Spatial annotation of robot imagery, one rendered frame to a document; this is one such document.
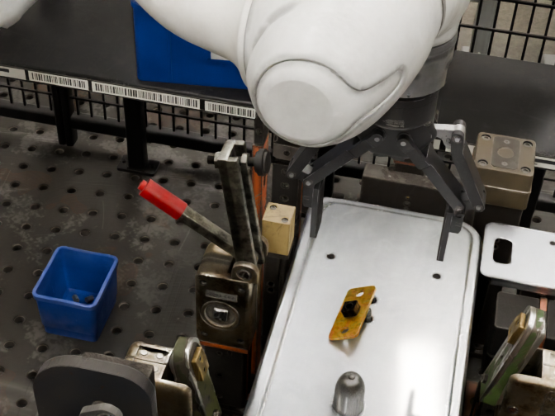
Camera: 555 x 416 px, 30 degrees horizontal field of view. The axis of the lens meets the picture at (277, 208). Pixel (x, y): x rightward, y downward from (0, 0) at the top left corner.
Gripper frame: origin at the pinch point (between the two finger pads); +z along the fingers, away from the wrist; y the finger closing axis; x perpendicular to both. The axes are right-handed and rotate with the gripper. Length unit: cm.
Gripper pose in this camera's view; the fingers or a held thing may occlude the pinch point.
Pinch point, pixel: (378, 233)
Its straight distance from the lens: 110.5
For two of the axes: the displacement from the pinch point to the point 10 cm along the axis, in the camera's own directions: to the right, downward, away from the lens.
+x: 2.3, -6.5, 7.2
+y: 9.7, 1.8, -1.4
